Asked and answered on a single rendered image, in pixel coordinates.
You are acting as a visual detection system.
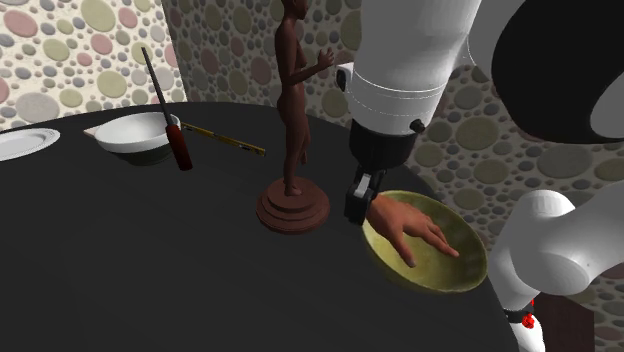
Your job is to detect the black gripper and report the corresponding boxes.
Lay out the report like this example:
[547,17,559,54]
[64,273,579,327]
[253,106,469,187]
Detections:
[342,118,419,227]

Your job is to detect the brown hand figure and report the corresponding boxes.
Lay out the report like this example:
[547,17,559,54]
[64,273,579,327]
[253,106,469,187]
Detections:
[365,193,461,269]

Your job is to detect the brown human statue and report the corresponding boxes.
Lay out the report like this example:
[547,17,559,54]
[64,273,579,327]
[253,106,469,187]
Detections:
[255,0,338,236]

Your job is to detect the green bowl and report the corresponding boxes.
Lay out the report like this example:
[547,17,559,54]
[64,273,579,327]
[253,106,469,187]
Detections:
[361,189,489,295]

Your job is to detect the yellow spirit level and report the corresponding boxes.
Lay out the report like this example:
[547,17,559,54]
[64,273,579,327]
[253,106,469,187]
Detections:
[180,121,267,158]

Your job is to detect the white bowl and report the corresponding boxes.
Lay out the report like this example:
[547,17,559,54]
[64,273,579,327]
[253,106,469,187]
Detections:
[93,111,183,167]

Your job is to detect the dark robot stand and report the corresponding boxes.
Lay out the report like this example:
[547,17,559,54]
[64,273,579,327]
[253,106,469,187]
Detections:
[532,291,597,352]

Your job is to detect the white plate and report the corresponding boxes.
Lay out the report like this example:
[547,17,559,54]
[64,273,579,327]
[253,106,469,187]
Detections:
[0,127,62,163]

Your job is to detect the red handled screwdriver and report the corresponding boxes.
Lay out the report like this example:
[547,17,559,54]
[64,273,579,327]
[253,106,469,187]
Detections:
[140,46,194,172]

